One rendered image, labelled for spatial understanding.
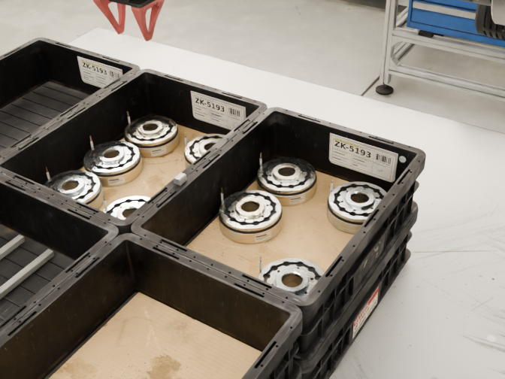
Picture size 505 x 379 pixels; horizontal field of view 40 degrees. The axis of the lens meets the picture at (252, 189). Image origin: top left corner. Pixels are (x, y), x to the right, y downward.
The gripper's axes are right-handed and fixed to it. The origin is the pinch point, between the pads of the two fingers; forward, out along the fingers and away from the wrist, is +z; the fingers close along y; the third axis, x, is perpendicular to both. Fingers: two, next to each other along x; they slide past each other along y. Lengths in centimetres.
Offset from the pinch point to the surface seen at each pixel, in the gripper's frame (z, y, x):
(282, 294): 14, 47, -30
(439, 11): 63, -2, 179
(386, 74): 96, -22, 178
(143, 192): 23.4, 8.5, -12.9
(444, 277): 37, 58, 7
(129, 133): 20.4, -3.0, -2.3
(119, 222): 13.5, 19.7, -29.6
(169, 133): 20.1, 4.1, 1.0
